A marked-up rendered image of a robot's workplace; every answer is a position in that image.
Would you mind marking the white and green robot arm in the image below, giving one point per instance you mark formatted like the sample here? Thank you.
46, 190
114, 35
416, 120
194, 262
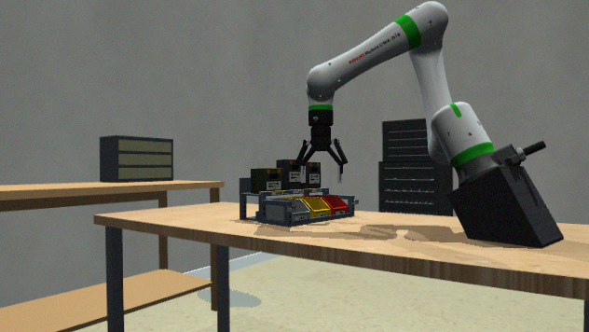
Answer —
454, 132

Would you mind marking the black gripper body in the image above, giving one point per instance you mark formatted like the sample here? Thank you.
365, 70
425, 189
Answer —
320, 134

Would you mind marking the olive green case with orange latches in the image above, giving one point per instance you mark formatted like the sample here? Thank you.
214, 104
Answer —
266, 179

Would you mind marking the grey bin rack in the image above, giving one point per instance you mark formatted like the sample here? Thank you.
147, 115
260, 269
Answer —
245, 189

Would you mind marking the yellow bin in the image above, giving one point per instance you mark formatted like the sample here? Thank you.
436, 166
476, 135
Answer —
317, 206

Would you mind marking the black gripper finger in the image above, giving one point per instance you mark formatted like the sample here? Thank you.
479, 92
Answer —
336, 158
301, 160

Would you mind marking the red open bin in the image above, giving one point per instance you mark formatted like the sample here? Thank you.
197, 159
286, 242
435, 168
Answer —
337, 205

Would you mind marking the grey open bin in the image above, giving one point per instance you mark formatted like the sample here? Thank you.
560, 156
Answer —
277, 212

